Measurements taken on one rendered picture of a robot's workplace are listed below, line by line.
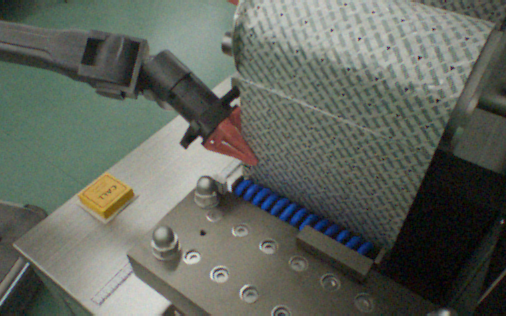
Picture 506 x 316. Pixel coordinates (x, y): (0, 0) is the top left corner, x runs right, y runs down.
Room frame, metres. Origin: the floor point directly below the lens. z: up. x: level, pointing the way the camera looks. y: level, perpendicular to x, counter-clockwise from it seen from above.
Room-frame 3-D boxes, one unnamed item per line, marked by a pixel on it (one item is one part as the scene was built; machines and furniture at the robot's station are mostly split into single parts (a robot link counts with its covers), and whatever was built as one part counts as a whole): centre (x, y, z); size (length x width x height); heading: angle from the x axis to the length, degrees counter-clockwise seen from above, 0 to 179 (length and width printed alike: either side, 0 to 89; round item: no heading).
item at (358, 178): (0.35, -0.08, 1.11); 0.23 x 0.01 x 0.18; 55
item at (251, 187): (0.34, -0.07, 1.03); 0.21 x 0.04 x 0.03; 55
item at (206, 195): (0.37, 0.06, 1.05); 0.04 x 0.04 x 0.04
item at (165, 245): (0.29, 0.11, 1.05); 0.04 x 0.04 x 0.04
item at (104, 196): (0.48, 0.26, 0.91); 0.07 x 0.07 x 0.02; 55
